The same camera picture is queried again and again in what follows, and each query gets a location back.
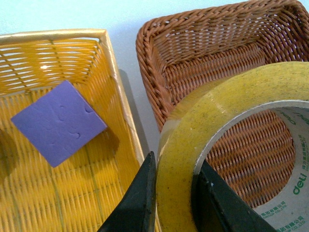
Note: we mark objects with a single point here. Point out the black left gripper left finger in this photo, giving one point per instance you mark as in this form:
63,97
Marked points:
136,210

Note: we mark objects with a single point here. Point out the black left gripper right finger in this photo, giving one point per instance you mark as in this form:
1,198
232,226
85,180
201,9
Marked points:
217,208

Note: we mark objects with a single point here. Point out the yellow packing tape roll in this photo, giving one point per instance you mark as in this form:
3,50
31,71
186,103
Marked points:
206,114

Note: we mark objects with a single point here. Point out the yellow woven basket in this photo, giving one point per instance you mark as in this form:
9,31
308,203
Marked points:
79,194

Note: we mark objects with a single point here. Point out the brown wicker basket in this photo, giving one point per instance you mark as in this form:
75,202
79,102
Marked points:
180,52

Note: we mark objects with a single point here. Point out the purple foam cube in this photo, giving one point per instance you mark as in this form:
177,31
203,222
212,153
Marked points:
59,123

